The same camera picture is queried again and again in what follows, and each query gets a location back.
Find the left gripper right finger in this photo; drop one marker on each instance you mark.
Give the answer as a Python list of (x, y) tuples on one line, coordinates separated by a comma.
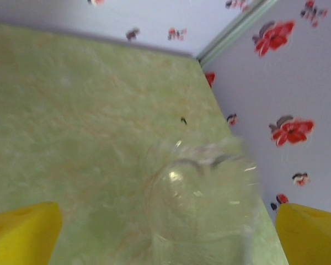
[(311, 237)]

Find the aluminium frame post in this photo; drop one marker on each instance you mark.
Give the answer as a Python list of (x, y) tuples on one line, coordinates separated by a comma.
[(234, 27)]

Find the clear unlabelled plastic bottle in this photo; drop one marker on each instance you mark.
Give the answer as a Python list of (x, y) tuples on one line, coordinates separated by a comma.
[(198, 215)]

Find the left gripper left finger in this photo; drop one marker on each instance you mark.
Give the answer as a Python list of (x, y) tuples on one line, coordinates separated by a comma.
[(22, 234)]

